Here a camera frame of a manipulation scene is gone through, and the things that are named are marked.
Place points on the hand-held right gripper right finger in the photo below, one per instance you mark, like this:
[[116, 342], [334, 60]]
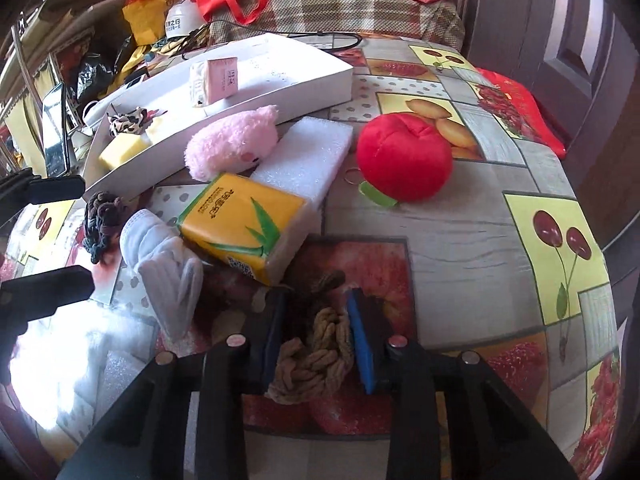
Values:
[[361, 345]]

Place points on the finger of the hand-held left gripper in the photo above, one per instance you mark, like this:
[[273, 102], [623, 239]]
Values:
[[50, 290], [55, 189]]

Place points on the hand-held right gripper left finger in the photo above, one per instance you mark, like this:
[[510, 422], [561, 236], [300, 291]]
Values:
[[274, 345]]

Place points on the dark scrunchie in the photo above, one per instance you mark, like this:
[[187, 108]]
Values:
[[102, 220]]

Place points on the pink plush toy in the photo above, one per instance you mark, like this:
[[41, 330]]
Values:
[[225, 145]]

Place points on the white foam block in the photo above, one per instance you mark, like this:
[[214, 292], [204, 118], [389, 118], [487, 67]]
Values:
[[310, 155]]

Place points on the red plush apple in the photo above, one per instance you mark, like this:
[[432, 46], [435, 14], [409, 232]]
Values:
[[400, 155]]

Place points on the white cardboard box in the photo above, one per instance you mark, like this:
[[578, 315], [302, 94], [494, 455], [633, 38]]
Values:
[[300, 75]]

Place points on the black smartphone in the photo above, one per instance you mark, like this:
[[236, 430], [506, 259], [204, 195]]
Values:
[[55, 135]]

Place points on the yellow sponge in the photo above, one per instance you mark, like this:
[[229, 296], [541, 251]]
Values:
[[122, 152]]

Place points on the cow print scrunchie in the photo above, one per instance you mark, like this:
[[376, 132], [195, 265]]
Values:
[[125, 122]]

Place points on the black plastic bag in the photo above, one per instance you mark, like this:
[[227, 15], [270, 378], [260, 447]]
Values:
[[92, 75]]

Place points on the metal shelf rack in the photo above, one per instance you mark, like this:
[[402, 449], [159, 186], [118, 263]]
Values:
[[30, 55]]

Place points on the fruit print tablecloth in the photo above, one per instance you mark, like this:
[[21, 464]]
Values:
[[475, 240]]

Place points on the teal small box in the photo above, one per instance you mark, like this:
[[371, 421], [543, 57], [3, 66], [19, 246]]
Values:
[[198, 85]]

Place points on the yellow plastic bag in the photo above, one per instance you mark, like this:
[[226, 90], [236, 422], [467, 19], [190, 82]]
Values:
[[145, 15]]

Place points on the pink tissue packet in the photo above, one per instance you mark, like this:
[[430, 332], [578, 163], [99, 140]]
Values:
[[222, 77]]

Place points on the white helmet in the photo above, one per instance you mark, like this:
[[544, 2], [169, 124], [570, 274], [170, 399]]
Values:
[[182, 17]]

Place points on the red flat packet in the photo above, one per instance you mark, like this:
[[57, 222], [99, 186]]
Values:
[[525, 105]]

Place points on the brown wooden door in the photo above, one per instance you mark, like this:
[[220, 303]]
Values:
[[550, 20]]

